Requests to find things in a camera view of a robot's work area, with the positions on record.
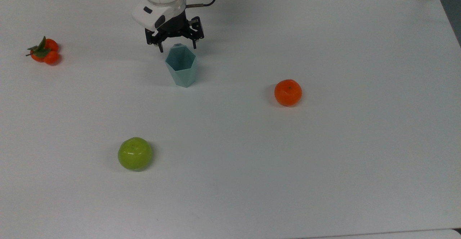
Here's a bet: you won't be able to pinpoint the green toy apple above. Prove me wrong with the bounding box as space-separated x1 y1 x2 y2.
117 137 153 171

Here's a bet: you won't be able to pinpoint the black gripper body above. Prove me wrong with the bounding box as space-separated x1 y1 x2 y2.
155 11 192 40

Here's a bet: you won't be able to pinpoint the small tangerines with leaves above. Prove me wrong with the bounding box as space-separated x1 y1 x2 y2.
25 36 61 66

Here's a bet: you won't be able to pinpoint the teal hexagonal mug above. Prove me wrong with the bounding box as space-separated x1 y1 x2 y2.
165 43 198 88

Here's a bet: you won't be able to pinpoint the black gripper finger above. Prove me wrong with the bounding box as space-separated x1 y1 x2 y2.
145 28 166 53
187 16 205 49

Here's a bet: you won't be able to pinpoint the orange toy fruit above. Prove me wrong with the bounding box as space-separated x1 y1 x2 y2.
274 79 303 107

